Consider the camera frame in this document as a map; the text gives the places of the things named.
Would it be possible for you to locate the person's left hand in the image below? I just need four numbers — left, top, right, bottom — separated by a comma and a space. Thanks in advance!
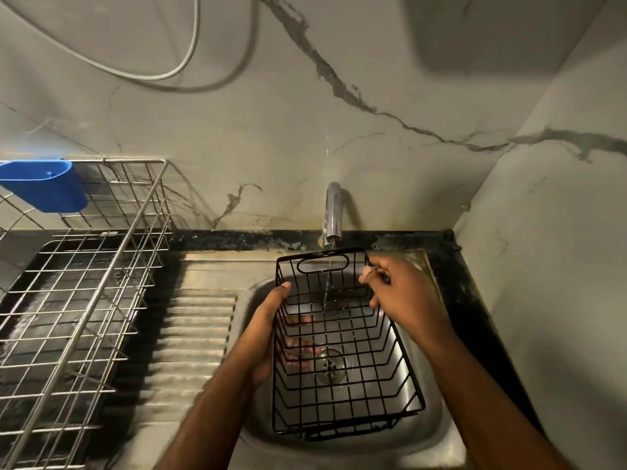
231, 282, 321, 390

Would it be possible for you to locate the person's right hand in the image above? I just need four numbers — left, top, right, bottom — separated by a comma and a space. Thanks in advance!
359, 254, 458, 346

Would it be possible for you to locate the black wire basket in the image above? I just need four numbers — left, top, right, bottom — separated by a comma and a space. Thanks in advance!
271, 247, 426, 441

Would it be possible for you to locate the person's right forearm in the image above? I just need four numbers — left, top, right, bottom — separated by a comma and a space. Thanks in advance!
416, 326, 576, 470

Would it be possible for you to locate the person's left forearm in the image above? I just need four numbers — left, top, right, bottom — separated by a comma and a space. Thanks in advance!
154, 358, 257, 470

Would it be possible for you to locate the chrome sink faucet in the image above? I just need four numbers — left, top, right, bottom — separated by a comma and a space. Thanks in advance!
321, 181, 343, 249

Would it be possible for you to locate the stainless steel sink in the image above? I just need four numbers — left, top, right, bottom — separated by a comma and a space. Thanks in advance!
112, 248, 468, 470

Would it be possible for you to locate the sink drain strainer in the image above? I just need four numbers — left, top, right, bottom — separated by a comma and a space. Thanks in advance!
313, 346, 349, 386

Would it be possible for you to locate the black drip tray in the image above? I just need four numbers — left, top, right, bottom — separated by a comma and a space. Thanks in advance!
0, 234, 172, 446

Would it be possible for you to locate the blue plastic cutlery holder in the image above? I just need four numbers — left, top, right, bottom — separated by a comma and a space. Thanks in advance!
0, 159, 89, 214

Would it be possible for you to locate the silver wire dish rack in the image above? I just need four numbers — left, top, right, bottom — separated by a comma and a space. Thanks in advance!
0, 159, 173, 470

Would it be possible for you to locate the white cable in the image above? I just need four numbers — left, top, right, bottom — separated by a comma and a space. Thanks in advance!
10, 0, 202, 82

